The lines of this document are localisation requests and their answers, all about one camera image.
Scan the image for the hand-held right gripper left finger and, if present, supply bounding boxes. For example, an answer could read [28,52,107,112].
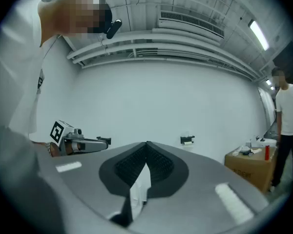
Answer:
[37,141,147,229]

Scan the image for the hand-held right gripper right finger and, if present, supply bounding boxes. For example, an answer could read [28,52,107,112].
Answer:
[126,141,270,234]

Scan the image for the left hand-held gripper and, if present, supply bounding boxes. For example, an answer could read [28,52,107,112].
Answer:
[49,119,109,156]

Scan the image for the person's left forearm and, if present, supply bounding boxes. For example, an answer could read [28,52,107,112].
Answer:
[31,141,62,157]

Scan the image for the black paper roll holder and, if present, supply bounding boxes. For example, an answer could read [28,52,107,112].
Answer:
[180,135,196,146]

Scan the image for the person's left hand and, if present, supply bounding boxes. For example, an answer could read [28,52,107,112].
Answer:
[64,142,86,155]

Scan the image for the brown cardboard box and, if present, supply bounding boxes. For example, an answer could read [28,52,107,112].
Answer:
[224,146,278,194]

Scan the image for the white rectangular cabinet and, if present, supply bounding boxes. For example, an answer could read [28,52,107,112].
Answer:
[129,163,152,219]

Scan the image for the white crumpled bag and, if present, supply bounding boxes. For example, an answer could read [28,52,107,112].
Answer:
[232,144,262,157]

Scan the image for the white plastic appliance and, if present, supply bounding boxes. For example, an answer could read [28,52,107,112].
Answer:
[255,137,277,148]

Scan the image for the white ceiling pipes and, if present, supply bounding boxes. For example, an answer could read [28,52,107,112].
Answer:
[66,34,262,81]

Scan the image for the person's white shirt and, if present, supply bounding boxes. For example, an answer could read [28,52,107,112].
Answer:
[0,0,64,234]

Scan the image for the person's head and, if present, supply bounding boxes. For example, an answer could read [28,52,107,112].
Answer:
[38,0,113,49]

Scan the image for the white ceiling air conditioner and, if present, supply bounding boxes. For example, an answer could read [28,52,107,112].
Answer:
[158,9,225,43]

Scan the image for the short ceiling light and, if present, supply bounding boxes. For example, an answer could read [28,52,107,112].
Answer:
[249,20,270,51]

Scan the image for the black wall-mounted holder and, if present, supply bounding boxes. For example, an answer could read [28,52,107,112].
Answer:
[96,136,112,145]

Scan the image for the black head camera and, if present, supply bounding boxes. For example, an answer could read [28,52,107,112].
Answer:
[105,19,123,40]

